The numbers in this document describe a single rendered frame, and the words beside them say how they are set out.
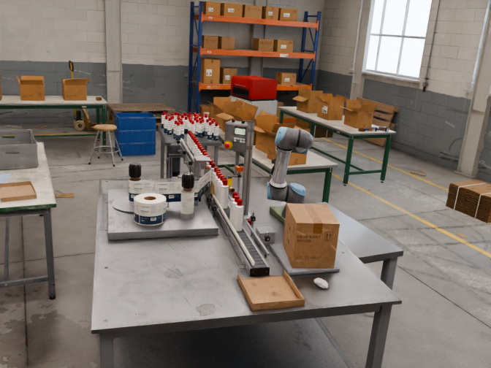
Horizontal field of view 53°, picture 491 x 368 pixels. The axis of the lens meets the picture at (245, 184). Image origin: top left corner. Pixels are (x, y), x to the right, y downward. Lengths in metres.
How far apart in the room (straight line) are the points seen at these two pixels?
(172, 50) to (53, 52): 2.36
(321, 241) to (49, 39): 8.48
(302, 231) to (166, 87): 8.52
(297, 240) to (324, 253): 0.18
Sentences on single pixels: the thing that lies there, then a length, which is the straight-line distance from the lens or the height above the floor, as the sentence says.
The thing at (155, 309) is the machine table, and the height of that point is 0.83.
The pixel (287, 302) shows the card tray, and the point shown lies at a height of 0.86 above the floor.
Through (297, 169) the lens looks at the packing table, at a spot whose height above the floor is 0.75.
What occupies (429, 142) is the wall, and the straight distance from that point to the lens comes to 9.45.
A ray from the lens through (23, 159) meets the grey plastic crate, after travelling 4.61.
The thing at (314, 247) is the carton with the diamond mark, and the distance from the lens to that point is 2.71.
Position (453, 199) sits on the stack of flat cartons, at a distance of 6.93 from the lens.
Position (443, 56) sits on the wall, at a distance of 9.32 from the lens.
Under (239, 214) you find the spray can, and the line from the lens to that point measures 3.00.
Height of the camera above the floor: 2.10
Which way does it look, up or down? 18 degrees down
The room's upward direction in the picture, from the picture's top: 4 degrees clockwise
